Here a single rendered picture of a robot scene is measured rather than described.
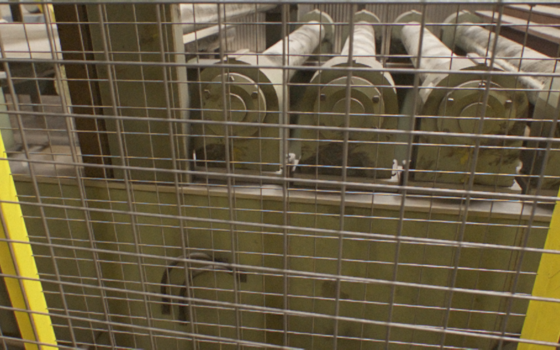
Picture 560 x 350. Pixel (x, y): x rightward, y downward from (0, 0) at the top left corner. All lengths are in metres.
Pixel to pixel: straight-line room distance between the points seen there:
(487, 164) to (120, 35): 1.08
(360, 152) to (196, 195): 0.52
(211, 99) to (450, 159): 0.70
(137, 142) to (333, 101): 0.60
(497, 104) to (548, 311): 0.54
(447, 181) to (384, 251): 0.28
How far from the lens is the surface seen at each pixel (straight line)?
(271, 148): 1.36
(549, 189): 1.46
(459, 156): 1.36
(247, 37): 10.66
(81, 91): 1.48
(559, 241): 0.94
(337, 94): 1.26
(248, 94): 1.30
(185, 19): 1.66
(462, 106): 1.29
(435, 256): 1.43
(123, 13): 1.35
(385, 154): 1.34
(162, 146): 1.39
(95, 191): 1.59
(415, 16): 3.30
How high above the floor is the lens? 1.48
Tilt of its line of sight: 23 degrees down
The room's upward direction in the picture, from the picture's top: straight up
